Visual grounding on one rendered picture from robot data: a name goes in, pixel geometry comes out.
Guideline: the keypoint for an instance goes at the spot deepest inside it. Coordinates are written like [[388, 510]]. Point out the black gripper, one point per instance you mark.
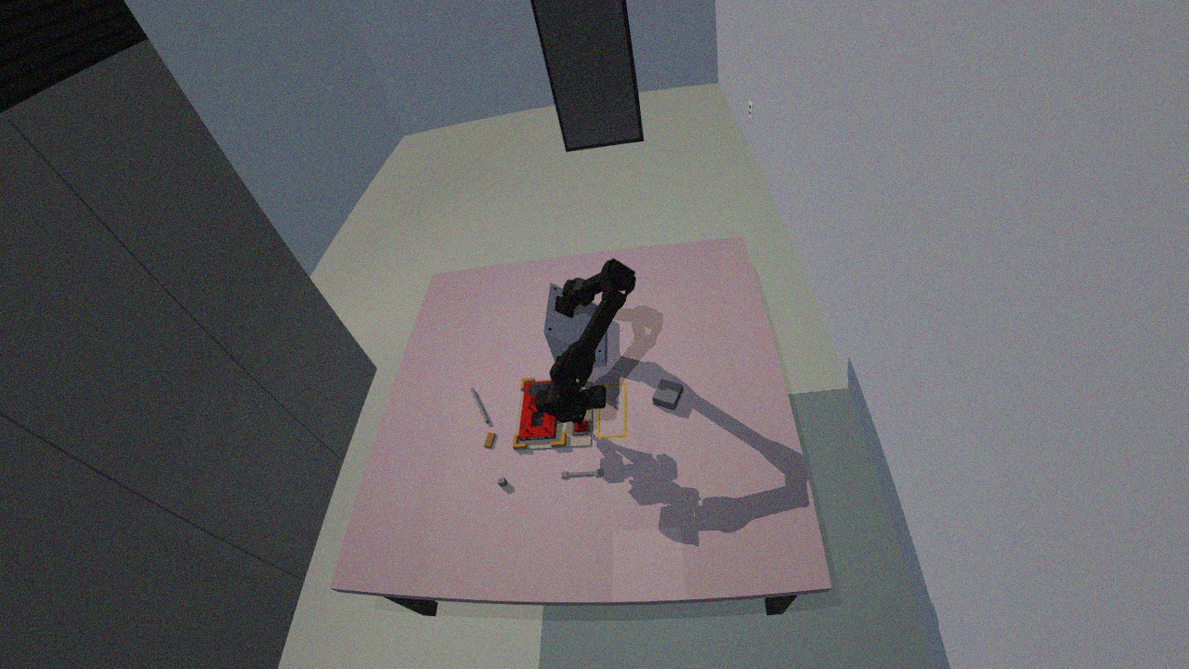
[[593, 398]]

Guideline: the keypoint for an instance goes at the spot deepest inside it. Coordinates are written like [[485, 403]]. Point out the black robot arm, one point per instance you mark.
[[578, 360]]

